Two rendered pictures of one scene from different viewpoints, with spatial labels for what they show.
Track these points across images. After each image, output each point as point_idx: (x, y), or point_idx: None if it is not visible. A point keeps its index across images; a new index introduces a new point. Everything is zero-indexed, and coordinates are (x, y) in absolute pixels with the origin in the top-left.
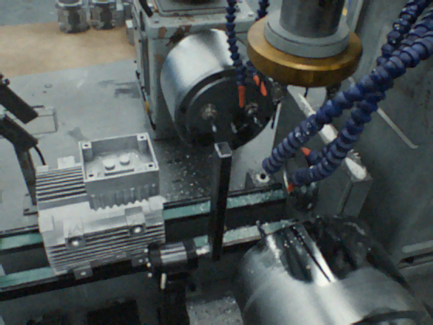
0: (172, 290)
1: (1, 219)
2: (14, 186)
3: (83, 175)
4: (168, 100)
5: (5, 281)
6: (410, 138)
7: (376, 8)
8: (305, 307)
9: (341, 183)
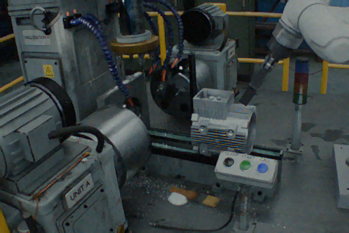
0: None
1: (270, 226)
2: None
3: (232, 92)
4: (142, 148)
5: (276, 153)
6: None
7: (79, 47)
8: (198, 63)
9: (142, 80)
